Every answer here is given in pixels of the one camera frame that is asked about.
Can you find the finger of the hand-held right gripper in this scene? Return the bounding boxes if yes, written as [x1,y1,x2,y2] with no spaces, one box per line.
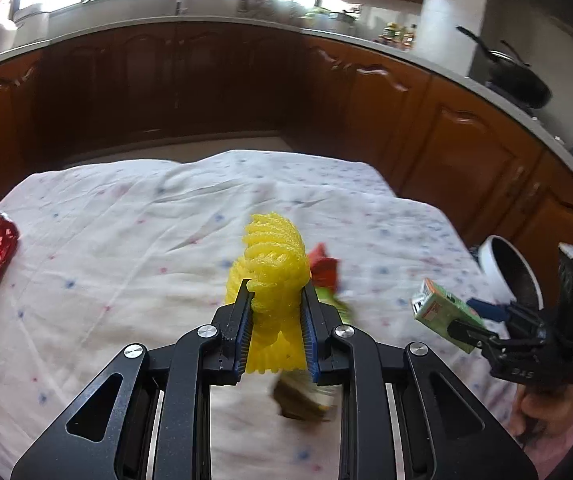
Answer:
[447,319,512,361]
[466,296,542,333]

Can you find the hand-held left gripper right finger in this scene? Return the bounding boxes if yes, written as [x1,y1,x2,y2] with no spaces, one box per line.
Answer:
[300,282,539,480]

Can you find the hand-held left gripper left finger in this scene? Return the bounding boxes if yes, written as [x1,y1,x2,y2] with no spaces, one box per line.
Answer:
[10,276,254,480]

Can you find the green drink carton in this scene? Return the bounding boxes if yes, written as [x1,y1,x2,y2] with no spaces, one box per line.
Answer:
[411,280,489,353]

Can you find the yellow foam net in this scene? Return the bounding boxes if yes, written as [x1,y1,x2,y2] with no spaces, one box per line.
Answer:
[224,212,312,376]

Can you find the white bowl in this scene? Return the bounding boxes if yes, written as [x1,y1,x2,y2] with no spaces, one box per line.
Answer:
[477,235,544,311]

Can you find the person's right hand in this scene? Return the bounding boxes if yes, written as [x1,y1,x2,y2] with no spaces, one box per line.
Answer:
[509,385,573,448]

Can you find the yellow green plastic wrapper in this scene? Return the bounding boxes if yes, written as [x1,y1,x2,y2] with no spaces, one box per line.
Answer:
[316,285,354,326]

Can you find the white dotted blanket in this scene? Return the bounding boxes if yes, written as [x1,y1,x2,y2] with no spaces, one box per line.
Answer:
[0,150,517,480]

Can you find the black wok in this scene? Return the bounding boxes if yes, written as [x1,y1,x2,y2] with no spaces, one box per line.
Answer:
[456,25,553,110]

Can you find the wooden base cabinets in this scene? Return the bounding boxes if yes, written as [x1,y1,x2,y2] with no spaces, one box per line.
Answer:
[0,22,573,281]

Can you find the white kitchen countertop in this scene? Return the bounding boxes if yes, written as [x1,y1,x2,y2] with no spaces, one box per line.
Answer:
[0,12,573,196]

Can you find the row of seasoning jars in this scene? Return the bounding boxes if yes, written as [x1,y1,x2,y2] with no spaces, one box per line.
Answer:
[379,22,417,51]

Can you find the white lidded pot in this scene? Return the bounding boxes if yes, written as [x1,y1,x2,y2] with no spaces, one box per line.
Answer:
[14,4,50,41]

